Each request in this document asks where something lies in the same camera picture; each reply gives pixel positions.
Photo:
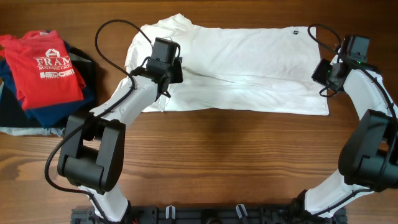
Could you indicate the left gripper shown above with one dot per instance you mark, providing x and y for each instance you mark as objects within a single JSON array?
[{"x": 175, "y": 76}]

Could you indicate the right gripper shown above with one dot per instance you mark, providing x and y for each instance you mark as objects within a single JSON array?
[{"x": 317, "y": 75}]

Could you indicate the white Puma t-shirt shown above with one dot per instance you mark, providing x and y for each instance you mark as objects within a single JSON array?
[{"x": 266, "y": 70}]

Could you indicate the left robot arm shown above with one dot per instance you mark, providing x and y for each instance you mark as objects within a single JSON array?
[{"x": 91, "y": 157}]

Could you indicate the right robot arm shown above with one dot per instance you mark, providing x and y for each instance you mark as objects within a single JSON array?
[{"x": 368, "y": 161}]

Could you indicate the navy blue folded t-shirt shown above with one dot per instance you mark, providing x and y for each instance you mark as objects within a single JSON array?
[{"x": 46, "y": 83}]

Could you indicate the light blue folded garment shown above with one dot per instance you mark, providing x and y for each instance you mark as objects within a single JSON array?
[{"x": 16, "y": 123}]

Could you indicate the red folded t-shirt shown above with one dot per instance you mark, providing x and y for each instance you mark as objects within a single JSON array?
[{"x": 42, "y": 69}]

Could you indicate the black folded garment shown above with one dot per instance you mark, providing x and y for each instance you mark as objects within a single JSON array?
[{"x": 57, "y": 115}]

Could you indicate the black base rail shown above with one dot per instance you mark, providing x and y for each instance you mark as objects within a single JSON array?
[{"x": 262, "y": 215}]

